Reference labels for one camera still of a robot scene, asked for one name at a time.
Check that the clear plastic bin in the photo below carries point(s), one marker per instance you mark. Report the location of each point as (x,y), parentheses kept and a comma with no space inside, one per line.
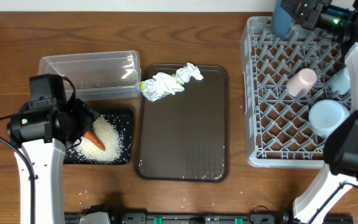
(99,75)

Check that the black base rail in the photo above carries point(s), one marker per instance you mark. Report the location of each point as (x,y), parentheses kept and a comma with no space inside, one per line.
(141,218)

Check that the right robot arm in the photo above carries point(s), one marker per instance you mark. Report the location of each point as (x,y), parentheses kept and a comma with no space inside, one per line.
(340,154)

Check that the pile of white rice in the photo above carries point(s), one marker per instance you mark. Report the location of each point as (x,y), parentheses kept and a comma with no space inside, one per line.
(111,139)

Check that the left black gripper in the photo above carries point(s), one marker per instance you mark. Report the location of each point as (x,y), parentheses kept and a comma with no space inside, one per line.
(86,114)

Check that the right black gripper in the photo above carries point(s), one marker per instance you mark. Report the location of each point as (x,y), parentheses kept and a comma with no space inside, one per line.
(311,14)

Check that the pink white cup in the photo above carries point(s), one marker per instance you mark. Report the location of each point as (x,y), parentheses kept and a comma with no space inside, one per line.
(302,82)

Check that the light blue cup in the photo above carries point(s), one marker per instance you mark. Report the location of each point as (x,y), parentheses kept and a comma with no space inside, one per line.
(341,81)

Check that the black plastic tray bin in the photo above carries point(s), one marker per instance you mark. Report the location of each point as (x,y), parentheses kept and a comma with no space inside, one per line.
(123,120)

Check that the light blue bowl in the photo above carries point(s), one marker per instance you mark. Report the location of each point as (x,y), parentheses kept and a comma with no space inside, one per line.
(325,116)

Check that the dark blue plate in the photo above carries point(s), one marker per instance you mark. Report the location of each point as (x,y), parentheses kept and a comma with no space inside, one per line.
(281,21)

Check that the orange carrot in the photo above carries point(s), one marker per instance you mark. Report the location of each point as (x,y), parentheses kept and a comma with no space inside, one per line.
(90,135)

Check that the brown serving tray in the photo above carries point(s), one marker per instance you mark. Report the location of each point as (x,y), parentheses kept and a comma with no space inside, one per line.
(185,136)

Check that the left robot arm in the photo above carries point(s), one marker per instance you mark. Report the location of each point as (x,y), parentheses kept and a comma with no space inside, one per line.
(41,133)

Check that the foil wrapper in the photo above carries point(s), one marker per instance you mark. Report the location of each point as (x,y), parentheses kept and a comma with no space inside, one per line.
(160,85)

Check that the white paper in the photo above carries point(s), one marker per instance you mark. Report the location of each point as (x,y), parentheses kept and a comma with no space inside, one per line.
(184,74)

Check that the grey dishwasher rack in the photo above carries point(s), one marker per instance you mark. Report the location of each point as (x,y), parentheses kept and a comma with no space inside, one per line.
(278,132)

